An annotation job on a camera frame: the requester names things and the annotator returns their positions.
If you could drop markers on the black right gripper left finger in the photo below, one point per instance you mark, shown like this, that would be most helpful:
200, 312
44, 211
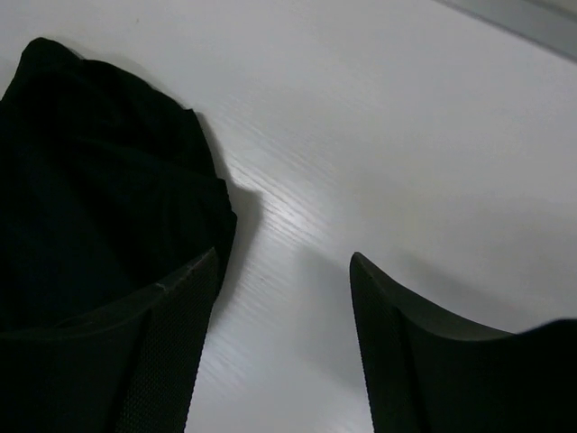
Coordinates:
129, 366

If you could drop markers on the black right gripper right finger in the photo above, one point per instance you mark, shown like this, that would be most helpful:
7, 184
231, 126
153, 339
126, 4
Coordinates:
427, 369

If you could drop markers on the black shorts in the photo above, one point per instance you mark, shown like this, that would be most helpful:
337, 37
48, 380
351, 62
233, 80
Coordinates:
107, 186

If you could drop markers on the aluminium table edge rail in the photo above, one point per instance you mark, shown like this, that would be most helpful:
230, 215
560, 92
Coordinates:
550, 25

